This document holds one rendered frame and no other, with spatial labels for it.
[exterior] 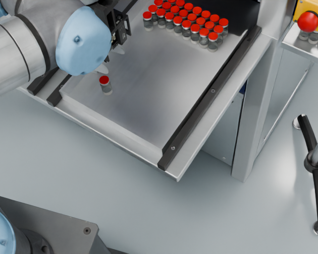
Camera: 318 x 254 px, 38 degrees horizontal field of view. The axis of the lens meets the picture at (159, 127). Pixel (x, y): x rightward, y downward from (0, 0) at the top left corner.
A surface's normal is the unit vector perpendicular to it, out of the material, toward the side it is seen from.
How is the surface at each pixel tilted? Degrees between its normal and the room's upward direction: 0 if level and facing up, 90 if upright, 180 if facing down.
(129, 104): 0
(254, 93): 90
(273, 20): 90
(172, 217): 0
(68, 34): 21
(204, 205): 0
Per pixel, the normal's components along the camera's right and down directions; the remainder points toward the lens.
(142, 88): -0.07, -0.47
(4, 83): 0.66, 0.58
